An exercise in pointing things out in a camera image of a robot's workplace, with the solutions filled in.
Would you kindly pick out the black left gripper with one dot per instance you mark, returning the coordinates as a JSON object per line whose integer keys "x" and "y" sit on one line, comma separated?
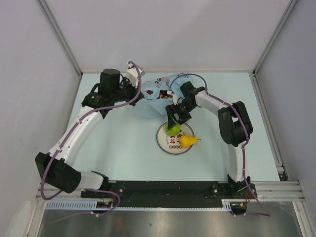
{"x": 135, "y": 92}

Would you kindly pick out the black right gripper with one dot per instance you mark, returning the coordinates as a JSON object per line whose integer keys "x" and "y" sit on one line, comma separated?
{"x": 172, "y": 120}

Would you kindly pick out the green fake apple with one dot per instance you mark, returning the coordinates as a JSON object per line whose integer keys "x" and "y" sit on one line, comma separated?
{"x": 174, "y": 130}

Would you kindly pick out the red fake cherry bunch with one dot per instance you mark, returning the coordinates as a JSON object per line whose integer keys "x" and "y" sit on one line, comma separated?
{"x": 161, "y": 94}

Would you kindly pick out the round printed white plate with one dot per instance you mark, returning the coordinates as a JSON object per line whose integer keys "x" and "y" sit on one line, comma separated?
{"x": 170, "y": 144}

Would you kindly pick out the yellow fake fruit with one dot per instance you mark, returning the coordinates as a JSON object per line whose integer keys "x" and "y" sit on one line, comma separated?
{"x": 187, "y": 141}

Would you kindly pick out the light blue printed plastic bag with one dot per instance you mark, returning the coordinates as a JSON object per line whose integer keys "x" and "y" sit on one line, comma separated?
{"x": 151, "y": 109}

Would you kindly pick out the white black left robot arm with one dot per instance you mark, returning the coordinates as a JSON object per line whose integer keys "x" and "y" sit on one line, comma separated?
{"x": 113, "y": 91}

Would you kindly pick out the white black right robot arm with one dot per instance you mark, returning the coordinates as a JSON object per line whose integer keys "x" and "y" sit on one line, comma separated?
{"x": 234, "y": 125}

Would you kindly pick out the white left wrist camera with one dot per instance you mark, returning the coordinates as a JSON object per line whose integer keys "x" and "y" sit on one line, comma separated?
{"x": 132, "y": 74}

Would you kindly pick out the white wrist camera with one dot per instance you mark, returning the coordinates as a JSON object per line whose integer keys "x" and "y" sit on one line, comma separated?
{"x": 175, "y": 98}
{"x": 132, "y": 74}

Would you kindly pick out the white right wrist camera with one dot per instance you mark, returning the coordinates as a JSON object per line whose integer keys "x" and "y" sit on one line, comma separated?
{"x": 175, "y": 98}

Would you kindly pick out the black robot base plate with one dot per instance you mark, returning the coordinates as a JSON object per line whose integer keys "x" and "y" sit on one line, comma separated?
{"x": 178, "y": 194}

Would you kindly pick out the aluminium frame rail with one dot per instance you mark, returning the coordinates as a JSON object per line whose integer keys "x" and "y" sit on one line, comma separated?
{"x": 279, "y": 191}

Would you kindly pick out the white slotted cable duct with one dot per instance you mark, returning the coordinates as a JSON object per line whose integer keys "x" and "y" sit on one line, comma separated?
{"x": 78, "y": 205}

